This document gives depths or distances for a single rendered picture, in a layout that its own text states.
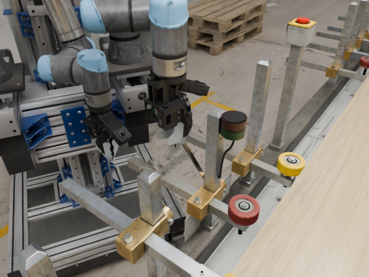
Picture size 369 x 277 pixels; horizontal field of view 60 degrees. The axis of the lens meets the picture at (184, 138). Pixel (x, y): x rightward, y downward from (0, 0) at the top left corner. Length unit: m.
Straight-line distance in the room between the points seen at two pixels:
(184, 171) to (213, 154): 1.47
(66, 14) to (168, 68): 0.46
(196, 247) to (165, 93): 0.51
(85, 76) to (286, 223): 0.64
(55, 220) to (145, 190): 1.23
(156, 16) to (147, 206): 0.38
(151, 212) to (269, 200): 0.69
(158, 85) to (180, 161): 1.74
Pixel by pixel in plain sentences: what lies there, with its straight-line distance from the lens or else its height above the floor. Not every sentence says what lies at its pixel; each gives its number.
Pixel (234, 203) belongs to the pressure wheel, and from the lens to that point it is 0.86.
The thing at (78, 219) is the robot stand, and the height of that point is 0.21.
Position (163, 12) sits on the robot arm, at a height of 1.37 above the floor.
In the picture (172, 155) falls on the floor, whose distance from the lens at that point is 2.45.
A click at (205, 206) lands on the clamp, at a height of 0.86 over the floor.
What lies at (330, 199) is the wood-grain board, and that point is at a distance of 0.95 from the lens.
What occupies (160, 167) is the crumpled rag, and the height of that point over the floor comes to 0.87.
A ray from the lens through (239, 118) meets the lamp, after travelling 0.77.
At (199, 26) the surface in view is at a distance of 4.28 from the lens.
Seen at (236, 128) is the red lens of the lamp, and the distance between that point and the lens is 0.76.
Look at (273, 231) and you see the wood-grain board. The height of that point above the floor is 0.90.
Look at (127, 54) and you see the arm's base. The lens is 1.27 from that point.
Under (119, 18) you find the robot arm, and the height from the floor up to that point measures 1.34.
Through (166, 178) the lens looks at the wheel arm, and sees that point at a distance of 0.98.
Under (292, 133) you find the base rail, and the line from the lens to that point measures 1.53.
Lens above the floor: 1.53
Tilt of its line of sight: 36 degrees down
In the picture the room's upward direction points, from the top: straight up
